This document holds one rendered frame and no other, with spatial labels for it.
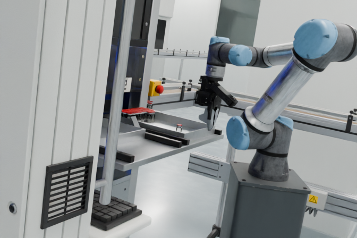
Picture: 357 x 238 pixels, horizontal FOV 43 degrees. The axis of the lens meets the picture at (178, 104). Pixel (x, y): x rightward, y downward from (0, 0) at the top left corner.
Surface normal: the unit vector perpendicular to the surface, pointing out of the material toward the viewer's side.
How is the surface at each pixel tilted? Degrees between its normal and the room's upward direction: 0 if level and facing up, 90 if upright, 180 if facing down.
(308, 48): 84
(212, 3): 90
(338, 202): 90
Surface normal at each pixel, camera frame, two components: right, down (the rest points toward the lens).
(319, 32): -0.76, -0.11
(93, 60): 0.85, 0.20
